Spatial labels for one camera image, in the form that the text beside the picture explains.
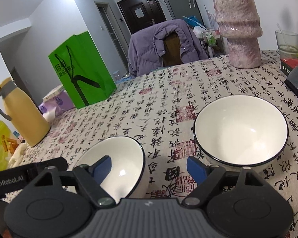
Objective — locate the yellow thermos jug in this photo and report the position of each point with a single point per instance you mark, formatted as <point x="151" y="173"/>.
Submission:
<point x="24" y="119"/>

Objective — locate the green paper bag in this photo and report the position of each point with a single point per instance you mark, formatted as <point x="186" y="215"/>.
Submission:
<point x="89" y="62"/>

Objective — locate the brown wooden chair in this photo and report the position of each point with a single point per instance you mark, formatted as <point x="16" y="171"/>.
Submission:
<point x="171" y="49"/>

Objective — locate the grey interior doorway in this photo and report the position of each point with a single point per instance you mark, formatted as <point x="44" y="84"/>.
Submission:
<point x="109" y="34"/>

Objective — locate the white paper notice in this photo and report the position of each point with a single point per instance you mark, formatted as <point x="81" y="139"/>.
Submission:
<point x="139" y="13"/>

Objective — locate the grey refrigerator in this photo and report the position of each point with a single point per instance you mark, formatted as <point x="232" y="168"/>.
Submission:
<point x="173" y="2"/>

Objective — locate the calligraphy print tablecloth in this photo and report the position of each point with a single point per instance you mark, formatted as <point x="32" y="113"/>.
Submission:
<point x="151" y="99"/>

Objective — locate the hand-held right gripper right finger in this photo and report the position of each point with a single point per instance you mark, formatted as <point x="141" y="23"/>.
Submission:
<point x="196" y="169"/>

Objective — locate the yellow-green snack bag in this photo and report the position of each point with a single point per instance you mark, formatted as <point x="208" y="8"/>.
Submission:
<point x="0" y="143"/>

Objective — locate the white plastic bag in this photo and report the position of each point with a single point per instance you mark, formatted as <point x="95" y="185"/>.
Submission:
<point x="200" y="31"/>

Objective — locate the metal trolley rack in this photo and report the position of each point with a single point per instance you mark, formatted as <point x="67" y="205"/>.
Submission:
<point x="213" y="44"/>

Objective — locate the clear straw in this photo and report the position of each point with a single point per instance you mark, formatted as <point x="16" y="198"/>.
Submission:
<point x="280" y="29"/>

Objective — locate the clear glass jar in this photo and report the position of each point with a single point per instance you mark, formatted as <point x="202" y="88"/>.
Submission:
<point x="116" y="74"/>

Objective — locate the pink textured vase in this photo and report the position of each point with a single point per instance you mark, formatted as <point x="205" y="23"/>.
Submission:
<point x="241" y="29"/>

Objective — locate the white black-rimmed bowl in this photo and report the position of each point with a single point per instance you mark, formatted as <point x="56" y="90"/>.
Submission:
<point x="124" y="158"/>
<point x="238" y="129"/>

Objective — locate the blue plastic bag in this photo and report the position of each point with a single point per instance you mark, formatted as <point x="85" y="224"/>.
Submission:
<point x="193" y="21"/>

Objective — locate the white flat box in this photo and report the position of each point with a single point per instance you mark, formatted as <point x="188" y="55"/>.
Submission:
<point x="53" y="93"/>

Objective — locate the white rubber glove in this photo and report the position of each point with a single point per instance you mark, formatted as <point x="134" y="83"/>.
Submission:
<point x="18" y="153"/>

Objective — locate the white leaf decoration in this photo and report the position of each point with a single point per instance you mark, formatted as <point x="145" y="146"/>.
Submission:
<point x="209" y="17"/>

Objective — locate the clear drinking glass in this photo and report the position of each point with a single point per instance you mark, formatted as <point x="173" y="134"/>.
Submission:
<point x="286" y="50"/>

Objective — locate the purple tissue pack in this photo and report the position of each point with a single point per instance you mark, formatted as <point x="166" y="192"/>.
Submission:
<point x="59" y="103"/>

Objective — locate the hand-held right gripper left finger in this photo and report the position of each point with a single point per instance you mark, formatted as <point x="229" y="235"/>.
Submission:
<point x="103" y="169"/>

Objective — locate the dark brown entrance door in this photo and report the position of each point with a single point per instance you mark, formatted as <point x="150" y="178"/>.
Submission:
<point x="129" y="12"/>

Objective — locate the red and black box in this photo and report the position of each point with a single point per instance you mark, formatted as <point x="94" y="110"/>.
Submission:
<point x="291" y="64"/>

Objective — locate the purple puffer jacket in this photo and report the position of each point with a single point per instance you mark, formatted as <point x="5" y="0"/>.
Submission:
<point x="144" y="52"/>

